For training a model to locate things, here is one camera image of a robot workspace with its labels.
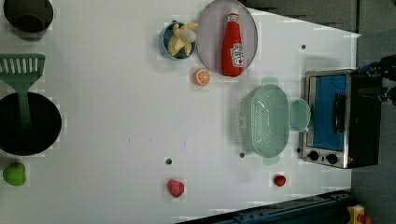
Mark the dark brown mug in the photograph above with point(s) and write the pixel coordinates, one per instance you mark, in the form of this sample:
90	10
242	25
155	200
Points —
30	16

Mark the small red strawberry toy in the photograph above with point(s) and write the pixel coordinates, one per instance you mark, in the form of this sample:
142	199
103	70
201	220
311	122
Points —
280	180

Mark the yellow red emergency button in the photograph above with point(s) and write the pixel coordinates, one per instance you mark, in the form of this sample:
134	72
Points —
358	216

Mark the blue small bowl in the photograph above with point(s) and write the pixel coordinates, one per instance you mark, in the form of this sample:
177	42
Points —
164	38

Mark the peeled toy banana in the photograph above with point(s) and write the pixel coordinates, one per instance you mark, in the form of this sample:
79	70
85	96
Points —
182	38

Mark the blue metal frame rail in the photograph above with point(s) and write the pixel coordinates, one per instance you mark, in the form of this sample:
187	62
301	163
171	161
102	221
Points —
327	208

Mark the mint green plastic strainer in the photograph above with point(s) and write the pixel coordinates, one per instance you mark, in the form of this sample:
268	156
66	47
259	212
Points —
263	121

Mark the mint green cup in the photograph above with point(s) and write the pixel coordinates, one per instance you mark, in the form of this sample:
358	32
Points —
299	116

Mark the grey round plate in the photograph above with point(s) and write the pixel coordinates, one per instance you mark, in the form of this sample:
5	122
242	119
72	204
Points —
212	28

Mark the black frying pan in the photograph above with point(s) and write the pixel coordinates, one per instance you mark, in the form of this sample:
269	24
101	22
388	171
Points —
42	132

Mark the red ketchup bottle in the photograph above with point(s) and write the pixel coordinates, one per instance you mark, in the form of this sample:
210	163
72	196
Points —
232	54

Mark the green toy pear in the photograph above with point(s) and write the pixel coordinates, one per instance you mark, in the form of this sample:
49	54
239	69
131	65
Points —
15	174

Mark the pink strawberry toy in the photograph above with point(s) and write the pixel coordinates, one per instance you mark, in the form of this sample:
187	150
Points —
175	188

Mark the orange slice toy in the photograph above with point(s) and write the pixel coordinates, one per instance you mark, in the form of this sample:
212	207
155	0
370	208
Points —
201	77

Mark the green slotted spatula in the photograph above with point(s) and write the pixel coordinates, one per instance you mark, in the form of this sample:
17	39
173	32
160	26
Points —
20	71

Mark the black silver toaster oven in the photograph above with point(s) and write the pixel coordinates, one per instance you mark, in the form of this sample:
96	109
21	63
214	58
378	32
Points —
344	128

